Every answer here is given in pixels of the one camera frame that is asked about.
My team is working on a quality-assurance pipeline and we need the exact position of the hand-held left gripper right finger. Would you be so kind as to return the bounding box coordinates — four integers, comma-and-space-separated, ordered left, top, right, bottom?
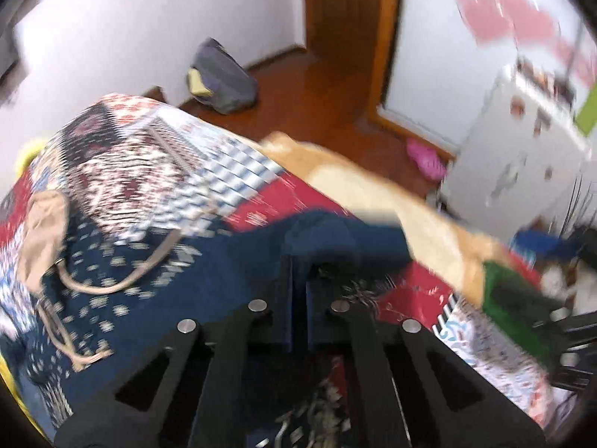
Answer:
305, 280, 546, 448

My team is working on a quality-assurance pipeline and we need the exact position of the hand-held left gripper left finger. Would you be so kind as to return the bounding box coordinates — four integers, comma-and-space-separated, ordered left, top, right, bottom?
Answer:
55, 256, 294, 448

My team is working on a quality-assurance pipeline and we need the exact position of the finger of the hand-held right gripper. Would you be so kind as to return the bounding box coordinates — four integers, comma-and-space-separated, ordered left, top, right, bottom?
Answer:
494, 282, 597, 337
553, 352, 597, 390

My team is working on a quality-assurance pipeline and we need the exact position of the navy patterned garment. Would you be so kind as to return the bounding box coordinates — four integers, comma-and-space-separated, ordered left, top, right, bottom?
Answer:
9, 210, 416, 430

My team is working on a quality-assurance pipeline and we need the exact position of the blue item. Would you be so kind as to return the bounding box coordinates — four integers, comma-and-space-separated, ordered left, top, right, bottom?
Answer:
510, 230, 581, 264

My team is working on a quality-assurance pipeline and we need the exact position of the beige cloth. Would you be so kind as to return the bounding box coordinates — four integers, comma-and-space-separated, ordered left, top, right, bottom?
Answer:
261, 131, 511, 302

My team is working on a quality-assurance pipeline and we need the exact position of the white cabinet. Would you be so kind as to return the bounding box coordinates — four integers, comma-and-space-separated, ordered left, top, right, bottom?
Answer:
441, 63, 593, 243

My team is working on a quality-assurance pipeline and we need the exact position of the pink slipper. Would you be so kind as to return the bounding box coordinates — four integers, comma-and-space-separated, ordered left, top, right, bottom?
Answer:
406, 139, 449, 182

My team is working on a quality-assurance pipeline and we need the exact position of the grey-blue bag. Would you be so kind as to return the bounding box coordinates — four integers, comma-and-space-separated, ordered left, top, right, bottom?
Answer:
187, 38, 259, 115

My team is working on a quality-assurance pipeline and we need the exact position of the beige handbag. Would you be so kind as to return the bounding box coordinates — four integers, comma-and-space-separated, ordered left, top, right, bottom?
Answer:
19, 189, 187, 371

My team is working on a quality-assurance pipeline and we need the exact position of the white door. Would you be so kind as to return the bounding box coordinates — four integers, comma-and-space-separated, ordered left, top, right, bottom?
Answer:
382, 0, 586, 152

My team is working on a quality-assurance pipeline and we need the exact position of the yellow pillow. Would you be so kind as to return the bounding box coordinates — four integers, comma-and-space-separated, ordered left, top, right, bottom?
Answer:
16, 136, 50, 171

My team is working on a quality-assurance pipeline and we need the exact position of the wooden door frame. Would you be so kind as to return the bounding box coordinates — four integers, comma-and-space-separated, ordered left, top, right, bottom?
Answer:
301, 0, 460, 162

